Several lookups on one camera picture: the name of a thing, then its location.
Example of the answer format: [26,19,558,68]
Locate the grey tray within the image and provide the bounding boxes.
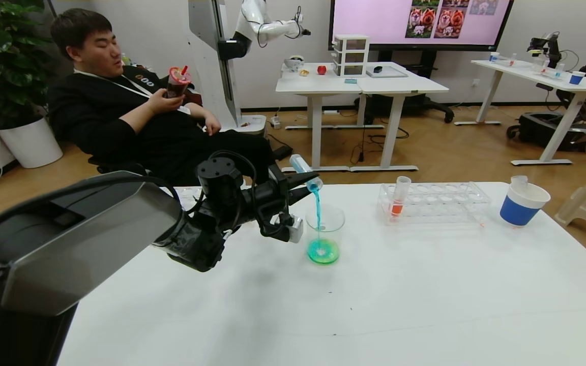
[366,66,408,79]

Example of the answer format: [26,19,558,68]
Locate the plastic drink cup with straw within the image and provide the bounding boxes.
[165,65,192,99]

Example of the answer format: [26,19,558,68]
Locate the black display stand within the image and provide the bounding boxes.
[357,50,455,125]

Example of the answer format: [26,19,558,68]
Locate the blue pigment test tube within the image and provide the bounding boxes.
[289,154,324,192]

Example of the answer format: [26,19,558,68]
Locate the clear glass beaker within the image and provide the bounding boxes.
[306,203,346,265]

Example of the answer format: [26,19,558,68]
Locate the blue white paper cup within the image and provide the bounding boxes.
[500,182,551,227]

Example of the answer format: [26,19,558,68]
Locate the red pigment test tube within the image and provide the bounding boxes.
[390,176,412,218]

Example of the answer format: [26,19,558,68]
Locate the white standing desk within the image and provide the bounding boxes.
[350,62,449,172]
[276,62,365,172]

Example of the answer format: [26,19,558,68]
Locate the white humanoid robot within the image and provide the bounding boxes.
[188,0,312,135]

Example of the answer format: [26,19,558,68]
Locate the white drawer organizer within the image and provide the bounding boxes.
[333,35,371,78]

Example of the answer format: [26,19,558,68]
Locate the seated man in black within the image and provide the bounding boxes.
[48,8,288,187]

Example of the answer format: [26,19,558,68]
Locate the large wall display screen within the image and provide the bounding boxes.
[329,0,515,52]

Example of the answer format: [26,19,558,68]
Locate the black floor cables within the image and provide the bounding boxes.
[349,127,411,164]

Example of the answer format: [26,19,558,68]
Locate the long white desk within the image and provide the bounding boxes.
[454,59,586,167]

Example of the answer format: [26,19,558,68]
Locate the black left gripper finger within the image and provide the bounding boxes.
[285,171,319,190]
[287,186,312,206]

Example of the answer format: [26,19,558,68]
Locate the white plant pot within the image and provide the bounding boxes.
[0,114,63,168]

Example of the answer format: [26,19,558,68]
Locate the black mobile robot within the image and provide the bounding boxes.
[507,18,586,153]

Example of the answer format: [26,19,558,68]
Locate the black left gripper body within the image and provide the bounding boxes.
[243,164,290,216]

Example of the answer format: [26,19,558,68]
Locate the green potted plant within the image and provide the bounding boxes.
[0,0,57,129]

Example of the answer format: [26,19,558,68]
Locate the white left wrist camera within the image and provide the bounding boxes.
[273,213,304,243]

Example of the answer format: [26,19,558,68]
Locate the clear acrylic test tube rack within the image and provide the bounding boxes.
[163,186,207,211]
[377,181,492,226]

